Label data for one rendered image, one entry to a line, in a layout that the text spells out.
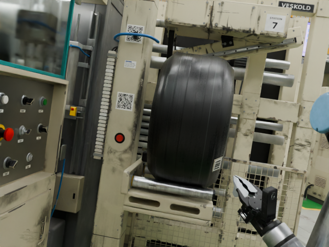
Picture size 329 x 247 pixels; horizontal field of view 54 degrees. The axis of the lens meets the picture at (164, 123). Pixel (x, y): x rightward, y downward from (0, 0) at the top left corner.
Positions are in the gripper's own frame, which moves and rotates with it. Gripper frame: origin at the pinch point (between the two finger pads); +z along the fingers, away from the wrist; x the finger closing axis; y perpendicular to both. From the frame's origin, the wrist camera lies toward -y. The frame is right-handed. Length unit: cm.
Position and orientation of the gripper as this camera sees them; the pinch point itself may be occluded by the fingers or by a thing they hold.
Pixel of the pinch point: (237, 177)
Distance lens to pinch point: 118.0
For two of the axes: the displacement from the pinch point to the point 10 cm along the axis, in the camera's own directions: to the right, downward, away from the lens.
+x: 8.4, -2.4, 4.8
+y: -2.1, 6.8, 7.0
